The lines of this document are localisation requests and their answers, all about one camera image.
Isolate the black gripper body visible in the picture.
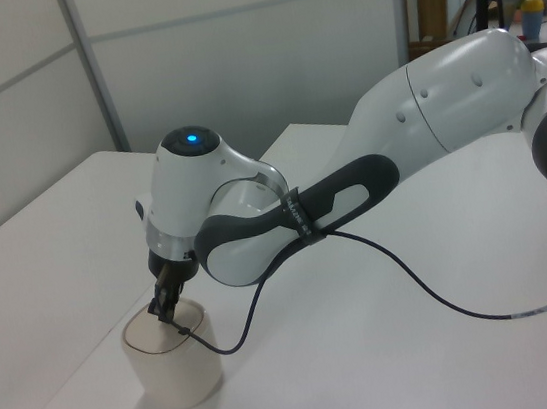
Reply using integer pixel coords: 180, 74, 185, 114
145, 243, 202, 288

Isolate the small white lidded trash can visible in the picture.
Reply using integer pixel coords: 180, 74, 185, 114
117, 295, 228, 409

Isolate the low brown cardboard box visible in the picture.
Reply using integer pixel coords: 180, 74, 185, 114
405, 36, 451, 65

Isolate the tall brown cardboard panel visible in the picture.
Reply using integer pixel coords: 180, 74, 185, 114
415, 0, 455, 43

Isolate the blue bottle with yellow cap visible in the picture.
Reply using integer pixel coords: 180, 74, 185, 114
517, 0, 547, 40

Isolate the grey partition post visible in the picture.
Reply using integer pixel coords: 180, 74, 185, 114
391, 0, 419, 69
56, 0, 132, 159

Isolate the black hanging cable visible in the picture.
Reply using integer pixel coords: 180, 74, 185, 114
158, 201, 547, 366

